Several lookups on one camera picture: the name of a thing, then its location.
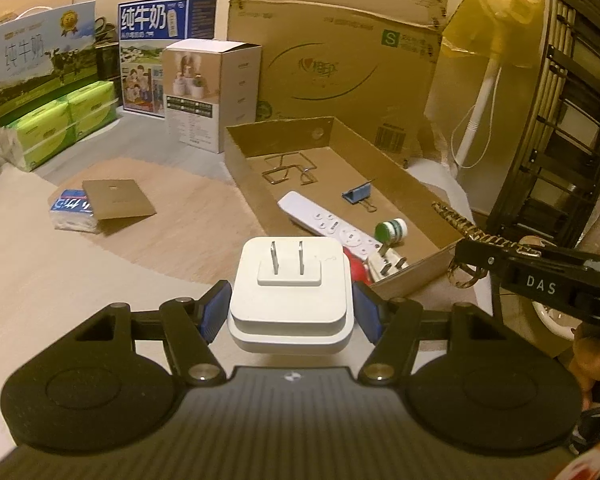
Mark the person's right hand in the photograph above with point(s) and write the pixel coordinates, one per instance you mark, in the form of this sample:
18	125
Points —
597	365

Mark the large brown cardboard box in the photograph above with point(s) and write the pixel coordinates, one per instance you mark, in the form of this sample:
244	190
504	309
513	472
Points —
340	60

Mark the blue milk carton box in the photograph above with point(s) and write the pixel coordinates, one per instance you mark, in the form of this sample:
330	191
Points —
145	20

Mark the beige travel plug adapter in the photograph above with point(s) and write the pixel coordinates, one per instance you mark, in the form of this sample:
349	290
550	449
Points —
380	265

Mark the blue binder clip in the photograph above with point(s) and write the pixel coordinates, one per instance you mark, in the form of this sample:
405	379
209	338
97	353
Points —
358	193

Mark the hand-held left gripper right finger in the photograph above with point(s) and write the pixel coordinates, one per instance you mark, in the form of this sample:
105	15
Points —
367	312

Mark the shallow cardboard tray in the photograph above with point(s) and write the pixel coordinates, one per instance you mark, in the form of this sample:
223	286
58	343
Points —
415	220

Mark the small tissue packet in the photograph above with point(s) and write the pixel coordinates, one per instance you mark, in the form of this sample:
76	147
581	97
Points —
70	210

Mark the white product box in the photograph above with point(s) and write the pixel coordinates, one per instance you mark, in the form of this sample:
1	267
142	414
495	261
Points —
235	90

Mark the white charger plug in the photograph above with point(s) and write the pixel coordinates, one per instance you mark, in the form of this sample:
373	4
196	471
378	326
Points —
290	310

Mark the red toy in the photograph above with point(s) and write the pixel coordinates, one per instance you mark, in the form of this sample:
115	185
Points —
355	267

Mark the green cow milk carton box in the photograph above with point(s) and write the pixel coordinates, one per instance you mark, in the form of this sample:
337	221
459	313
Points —
30	60

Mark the brown cardboard card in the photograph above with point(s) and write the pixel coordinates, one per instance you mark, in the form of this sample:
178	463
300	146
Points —
120	197

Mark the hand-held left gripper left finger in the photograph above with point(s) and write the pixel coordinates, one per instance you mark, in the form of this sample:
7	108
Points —
215	310

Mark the white remote control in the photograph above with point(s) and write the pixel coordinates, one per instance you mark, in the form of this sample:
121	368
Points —
305	210

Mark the green capped small bottle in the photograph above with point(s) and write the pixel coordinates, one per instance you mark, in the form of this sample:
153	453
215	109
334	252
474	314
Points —
392	230

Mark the black metal rack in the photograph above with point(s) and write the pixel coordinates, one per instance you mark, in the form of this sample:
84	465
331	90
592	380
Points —
555	160

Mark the green tissue packs bundle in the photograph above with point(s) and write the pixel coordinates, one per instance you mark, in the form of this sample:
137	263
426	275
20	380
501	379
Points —
45	130

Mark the white standing fan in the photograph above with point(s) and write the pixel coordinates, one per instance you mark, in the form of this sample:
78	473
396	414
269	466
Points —
495	10

